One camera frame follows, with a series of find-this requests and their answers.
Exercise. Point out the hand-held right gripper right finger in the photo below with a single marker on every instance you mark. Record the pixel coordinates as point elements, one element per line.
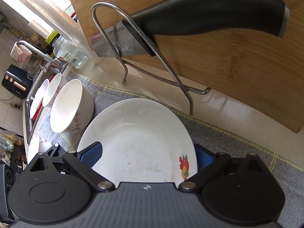
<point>206,158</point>

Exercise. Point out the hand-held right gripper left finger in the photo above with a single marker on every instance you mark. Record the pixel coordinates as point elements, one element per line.
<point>91,155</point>

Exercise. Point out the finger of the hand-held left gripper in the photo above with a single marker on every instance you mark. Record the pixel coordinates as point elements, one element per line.
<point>53,149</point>

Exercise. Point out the white floral bowl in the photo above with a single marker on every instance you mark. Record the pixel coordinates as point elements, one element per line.
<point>51,90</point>
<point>34,147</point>
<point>71,104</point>

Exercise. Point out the white fruit print plate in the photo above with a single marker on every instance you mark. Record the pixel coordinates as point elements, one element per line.
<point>142,135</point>

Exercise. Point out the grey and teal checked towel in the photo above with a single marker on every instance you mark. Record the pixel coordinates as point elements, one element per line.
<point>237,152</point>

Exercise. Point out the colourful plastic bag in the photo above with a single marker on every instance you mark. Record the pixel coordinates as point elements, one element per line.
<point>9,142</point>

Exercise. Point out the white plastic basin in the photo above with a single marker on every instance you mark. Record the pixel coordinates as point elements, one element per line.
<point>38,99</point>

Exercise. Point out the dark ringed object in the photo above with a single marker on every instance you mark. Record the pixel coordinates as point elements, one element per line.
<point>7,182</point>

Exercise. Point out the white power strip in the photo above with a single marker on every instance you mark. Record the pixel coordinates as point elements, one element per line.
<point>15,105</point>

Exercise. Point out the black air fryer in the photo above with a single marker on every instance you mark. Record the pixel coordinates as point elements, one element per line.
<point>14,76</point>

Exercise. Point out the bamboo cutting board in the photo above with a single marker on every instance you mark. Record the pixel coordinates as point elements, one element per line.
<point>225,76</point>

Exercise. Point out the glass jar with yellow lid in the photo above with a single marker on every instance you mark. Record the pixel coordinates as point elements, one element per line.
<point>71,54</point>

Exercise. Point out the metal faucet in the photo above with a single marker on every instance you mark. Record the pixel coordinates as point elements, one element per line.
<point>35,49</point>

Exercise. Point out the pink checked cloth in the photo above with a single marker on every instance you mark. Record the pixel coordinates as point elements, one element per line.
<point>21,53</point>

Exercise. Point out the small plastic wrap roll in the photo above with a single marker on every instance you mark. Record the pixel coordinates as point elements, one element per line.
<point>39,27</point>

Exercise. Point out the large plastic wrap roll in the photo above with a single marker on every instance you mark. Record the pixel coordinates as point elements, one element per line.
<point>52,21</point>

